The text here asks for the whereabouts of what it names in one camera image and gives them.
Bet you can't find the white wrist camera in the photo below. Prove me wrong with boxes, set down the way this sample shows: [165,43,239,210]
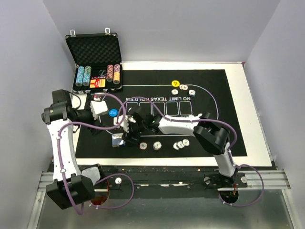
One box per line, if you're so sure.
[90,101,109,120]
[113,115,129,133]

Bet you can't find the blue playing card box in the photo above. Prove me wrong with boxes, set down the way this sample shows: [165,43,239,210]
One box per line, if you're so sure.
[112,134,125,147]

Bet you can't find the black poker table mat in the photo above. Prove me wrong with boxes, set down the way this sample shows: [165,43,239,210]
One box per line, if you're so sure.
[76,70,247,158]

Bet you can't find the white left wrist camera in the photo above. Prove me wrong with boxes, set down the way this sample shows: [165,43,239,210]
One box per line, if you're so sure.
[90,101,109,120]

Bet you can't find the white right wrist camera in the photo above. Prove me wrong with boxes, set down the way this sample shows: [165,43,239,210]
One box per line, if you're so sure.
[113,115,129,133]

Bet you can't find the aluminium rail frame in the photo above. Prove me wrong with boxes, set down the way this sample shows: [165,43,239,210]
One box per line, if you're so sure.
[28,168,294,229]

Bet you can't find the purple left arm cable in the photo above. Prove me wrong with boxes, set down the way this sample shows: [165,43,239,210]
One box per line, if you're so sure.
[57,93,135,216]

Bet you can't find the blue small blind button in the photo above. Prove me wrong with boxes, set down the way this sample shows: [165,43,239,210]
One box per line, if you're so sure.
[109,109,118,117]

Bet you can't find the green chip row in case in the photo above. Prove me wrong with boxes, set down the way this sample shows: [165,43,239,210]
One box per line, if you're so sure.
[82,65,92,86]

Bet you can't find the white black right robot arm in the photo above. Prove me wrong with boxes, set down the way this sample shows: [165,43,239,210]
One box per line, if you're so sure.
[116,105,237,187]

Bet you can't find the black aluminium poker case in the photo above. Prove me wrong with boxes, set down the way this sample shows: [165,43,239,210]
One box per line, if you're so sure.
[65,28,123,94]

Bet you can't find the orange chip row in case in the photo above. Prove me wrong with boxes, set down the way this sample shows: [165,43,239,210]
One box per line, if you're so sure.
[113,64,121,84]

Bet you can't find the yellow big blind button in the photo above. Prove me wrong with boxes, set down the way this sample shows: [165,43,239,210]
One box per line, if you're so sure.
[171,80,180,87]

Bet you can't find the white table board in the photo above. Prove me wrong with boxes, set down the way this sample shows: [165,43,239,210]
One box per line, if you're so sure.
[76,62,272,167]

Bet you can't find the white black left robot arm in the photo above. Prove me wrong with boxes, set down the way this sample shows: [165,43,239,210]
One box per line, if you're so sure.
[41,89,108,209]

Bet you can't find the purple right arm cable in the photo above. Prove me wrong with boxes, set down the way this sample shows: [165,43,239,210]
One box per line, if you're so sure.
[116,99,264,208]

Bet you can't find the blue chip row in case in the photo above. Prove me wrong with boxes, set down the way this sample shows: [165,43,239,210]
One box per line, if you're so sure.
[75,66,85,86]

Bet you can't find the red chip row in case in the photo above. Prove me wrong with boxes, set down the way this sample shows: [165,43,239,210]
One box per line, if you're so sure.
[106,64,114,82]

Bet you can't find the blue poker chip stack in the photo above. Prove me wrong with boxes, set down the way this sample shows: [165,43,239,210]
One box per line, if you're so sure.
[173,139,190,150]

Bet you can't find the grey poker chip stack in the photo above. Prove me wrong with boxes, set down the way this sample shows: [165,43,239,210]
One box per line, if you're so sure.
[153,141,162,150]

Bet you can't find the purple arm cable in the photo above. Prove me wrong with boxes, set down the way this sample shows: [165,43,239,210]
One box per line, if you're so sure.
[116,99,264,208]
[57,93,135,216]

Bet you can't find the red poker chip stack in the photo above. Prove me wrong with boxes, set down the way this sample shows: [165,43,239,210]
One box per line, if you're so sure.
[139,142,147,150]

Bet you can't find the card deck in case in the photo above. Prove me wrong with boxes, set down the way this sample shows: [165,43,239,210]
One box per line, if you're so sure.
[89,76,106,88]

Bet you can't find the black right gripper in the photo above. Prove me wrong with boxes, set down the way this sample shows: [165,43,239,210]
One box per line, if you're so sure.
[122,120,147,146]

